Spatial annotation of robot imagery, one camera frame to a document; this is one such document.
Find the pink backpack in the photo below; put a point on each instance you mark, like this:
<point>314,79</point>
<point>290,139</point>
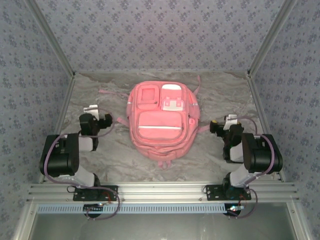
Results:
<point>160,130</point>

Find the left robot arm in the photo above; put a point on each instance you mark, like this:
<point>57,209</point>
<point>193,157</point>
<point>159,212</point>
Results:
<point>62,157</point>

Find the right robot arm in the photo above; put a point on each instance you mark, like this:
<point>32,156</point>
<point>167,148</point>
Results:
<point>262,155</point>

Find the black controller board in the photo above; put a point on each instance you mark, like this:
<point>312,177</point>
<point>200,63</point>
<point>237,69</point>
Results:
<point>233,212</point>
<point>92,208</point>

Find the grey metal lower shelf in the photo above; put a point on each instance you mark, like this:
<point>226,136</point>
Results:
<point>160,227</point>

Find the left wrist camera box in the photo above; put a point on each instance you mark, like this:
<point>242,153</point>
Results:
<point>90,110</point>

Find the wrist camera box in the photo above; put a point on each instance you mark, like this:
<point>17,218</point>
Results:
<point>90,110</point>
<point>229,121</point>

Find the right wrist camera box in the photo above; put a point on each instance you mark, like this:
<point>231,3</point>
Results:
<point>229,121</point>

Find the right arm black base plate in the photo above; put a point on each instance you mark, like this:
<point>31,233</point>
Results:
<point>211,193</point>

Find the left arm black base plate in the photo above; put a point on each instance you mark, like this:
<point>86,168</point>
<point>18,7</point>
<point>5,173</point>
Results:
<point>77,197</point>

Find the aluminium front rail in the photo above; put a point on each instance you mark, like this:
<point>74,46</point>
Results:
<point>160,192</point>

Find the aluminium corner post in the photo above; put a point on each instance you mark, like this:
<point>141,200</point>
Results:
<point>52,37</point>
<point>270,37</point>

